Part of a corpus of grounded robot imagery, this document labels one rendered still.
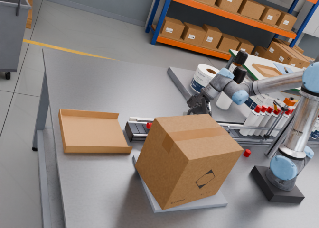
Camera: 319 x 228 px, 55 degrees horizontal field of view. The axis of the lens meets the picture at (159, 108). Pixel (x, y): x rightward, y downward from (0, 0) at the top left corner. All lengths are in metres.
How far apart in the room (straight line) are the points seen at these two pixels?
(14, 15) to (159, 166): 2.13
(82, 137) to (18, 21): 1.76
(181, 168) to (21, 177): 1.48
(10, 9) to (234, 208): 2.35
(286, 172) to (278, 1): 5.85
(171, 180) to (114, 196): 0.24
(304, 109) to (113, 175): 0.83
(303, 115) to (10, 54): 2.54
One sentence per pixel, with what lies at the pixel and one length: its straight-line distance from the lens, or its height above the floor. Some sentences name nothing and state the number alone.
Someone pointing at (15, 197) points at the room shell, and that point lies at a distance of 2.25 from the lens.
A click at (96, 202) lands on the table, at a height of 0.83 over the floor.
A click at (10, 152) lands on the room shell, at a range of 2.53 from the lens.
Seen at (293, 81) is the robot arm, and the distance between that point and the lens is 1.53.
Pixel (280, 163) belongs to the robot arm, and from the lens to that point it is 1.45.
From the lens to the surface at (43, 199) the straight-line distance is 1.96.
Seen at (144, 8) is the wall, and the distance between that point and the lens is 6.06.
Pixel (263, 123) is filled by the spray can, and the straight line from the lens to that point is 1.92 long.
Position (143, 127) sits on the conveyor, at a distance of 1.53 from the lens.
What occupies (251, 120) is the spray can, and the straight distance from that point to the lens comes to 1.84.
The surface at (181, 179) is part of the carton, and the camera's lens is 1.13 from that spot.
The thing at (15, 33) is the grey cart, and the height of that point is 0.53.
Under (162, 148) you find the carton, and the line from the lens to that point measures 1.16.
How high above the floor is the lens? 1.73
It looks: 29 degrees down
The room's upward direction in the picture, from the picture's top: 22 degrees clockwise
